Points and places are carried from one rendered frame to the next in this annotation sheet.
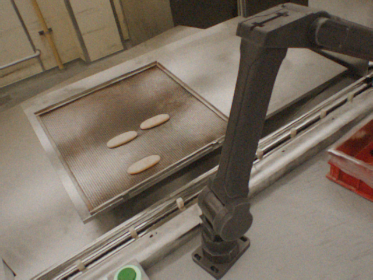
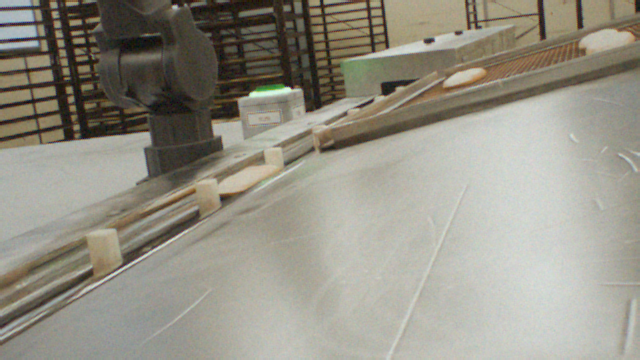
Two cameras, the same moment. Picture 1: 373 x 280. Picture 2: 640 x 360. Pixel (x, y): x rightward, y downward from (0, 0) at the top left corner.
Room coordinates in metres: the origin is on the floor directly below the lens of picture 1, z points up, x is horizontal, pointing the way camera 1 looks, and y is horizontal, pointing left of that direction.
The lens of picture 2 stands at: (1.19, -0.56, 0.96)
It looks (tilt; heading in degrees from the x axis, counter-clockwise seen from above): 10 degrees down; 135
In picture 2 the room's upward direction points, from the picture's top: 8 degrees counter-clockwise
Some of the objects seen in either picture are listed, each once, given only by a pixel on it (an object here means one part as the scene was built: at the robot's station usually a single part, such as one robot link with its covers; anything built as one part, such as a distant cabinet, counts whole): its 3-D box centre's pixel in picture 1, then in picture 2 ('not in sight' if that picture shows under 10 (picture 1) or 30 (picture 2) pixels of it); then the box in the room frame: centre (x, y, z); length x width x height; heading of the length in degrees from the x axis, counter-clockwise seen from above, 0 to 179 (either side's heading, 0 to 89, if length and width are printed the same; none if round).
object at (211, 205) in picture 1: (222, 213); (165, 80); (0.46, -0.04, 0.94); 0.09 x 0.05 x 0.10; 109
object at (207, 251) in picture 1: (219, 241); (183, 147); (0.45, -0.03, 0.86); 0.12 x 0.09 x 0.08; 128
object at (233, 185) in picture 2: not in sight; (249, 177); (0.68, -0.13, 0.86); 0.10 x 0.04 x 0.01; 117
